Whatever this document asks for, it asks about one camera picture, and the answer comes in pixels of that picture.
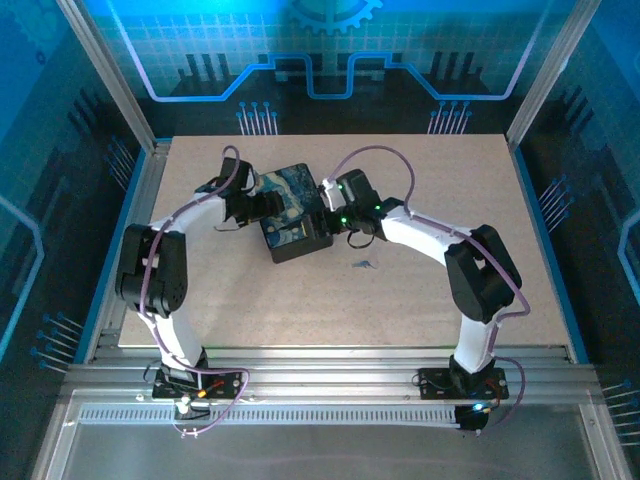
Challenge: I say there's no aluminium side frame rail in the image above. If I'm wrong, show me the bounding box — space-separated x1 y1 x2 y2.
82 139 174 364

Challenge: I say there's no slotted grey cable duct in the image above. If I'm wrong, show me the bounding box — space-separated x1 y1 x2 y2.
77 404 464 427

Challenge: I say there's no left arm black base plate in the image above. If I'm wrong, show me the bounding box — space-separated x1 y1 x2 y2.
151 367 247 401

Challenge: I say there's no aluminium frame post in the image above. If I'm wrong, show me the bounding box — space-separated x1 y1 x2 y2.
503 0 605 151
56 0 157 151

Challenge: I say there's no right gripper black cable loop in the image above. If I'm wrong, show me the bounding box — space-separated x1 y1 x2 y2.
346 227 376 251

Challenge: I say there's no aluminium frame rail with bases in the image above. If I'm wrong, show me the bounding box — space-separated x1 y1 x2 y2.
59 347 604 407

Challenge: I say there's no black connector box with light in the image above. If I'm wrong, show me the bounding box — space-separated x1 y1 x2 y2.
453 402 490 437

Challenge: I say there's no black rectangular box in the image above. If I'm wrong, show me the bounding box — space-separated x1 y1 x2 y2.
257 162 335 265

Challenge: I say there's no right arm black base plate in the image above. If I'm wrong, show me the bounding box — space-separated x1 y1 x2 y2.
417 366 510 401

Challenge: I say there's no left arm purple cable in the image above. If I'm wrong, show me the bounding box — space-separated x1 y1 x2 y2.
139 144 251 439

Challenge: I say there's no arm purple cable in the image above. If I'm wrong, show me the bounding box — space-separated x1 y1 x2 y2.
327 144 531 436
139 144 251 439

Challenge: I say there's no grey metal panel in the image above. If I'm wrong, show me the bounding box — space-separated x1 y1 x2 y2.
32 389 632 480

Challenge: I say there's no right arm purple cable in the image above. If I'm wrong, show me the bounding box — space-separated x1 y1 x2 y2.
327 144 531 436

